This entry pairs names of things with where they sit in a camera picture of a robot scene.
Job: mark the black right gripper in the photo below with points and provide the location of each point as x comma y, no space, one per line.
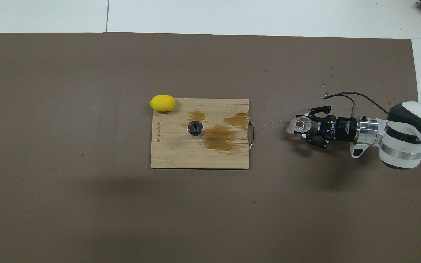
340,128

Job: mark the clear glass cup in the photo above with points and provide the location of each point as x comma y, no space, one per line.
301,125

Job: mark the steel jigger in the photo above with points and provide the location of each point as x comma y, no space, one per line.
195,128

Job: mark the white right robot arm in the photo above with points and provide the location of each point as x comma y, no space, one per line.
404,138

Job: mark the brown table mat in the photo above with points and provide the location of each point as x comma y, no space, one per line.
86,65

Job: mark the wooden cutting board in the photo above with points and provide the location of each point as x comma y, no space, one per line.
181,153

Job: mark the yellow lemon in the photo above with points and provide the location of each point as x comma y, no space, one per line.
163,103

